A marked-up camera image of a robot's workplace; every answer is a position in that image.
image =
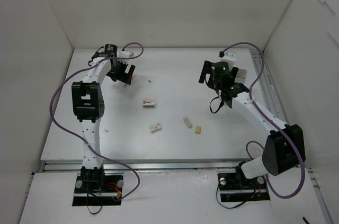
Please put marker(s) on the aluminium rail frame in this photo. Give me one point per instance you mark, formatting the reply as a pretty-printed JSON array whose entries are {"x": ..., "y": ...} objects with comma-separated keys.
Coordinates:
[{"x": 188, "y": 141}]

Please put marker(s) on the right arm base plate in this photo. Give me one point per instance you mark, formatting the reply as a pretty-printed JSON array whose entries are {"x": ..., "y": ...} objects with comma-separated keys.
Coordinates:
[{"x": 231, "y": 190}]

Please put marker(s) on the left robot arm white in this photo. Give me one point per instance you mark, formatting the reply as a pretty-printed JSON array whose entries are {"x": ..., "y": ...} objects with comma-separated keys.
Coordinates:
[{"x": 89, "y": 107}]

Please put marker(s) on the white eraser red logo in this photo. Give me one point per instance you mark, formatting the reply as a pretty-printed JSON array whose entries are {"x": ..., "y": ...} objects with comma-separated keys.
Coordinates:
[{"x": 156, "y": 127}]

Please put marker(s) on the white worn eraser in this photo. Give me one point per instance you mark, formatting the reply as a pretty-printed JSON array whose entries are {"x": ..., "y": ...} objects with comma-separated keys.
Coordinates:
[{"x": 187, "y": 122}]

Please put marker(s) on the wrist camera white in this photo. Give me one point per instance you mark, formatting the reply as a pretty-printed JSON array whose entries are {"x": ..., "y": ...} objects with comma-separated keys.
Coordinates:
[
  {"x": 228, "y": 57},
  {"x": 124, "y": 56}
]

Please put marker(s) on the eraser with pink sleeve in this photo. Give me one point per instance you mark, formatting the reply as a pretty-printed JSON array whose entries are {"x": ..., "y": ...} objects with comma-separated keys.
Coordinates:
[{"x": 149, "y": 104}]

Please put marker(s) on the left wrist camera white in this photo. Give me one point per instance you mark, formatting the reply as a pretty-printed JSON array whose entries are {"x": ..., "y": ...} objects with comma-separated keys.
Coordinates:
[{"x": 124, "y": 56}]

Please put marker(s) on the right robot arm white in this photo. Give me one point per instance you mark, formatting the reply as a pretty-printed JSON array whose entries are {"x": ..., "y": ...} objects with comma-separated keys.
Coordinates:
[{"x": 284, "y": 146}]

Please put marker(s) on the clear divided organizer container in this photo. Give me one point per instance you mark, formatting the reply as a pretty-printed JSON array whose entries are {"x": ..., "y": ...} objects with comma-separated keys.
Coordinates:
[{"x": 241, "y": 72}]

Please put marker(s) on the small tan eraser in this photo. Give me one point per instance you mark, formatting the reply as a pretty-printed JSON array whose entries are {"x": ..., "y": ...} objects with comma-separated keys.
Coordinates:
[{"x": 198, "y": 130}]

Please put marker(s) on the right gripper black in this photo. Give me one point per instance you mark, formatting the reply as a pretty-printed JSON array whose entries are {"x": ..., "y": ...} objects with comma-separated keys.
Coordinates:
[{"x": 207, "y": 73}]

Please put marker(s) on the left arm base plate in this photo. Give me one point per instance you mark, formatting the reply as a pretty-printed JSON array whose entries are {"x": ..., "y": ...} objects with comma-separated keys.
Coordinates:
[{"x": 108, "y": 194}]

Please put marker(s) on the pink highlighter pen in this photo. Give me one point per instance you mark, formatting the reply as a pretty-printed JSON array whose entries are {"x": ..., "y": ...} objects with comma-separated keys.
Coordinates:
[{"x": 133, "y": 77}]

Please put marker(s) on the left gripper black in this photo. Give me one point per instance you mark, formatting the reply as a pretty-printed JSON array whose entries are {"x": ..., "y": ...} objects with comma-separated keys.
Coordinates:
[{"x": 124, "y": 73}]

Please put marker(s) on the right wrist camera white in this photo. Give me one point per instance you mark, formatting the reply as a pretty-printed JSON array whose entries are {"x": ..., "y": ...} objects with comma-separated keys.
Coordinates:
[{"x": 228, "y": 57}]

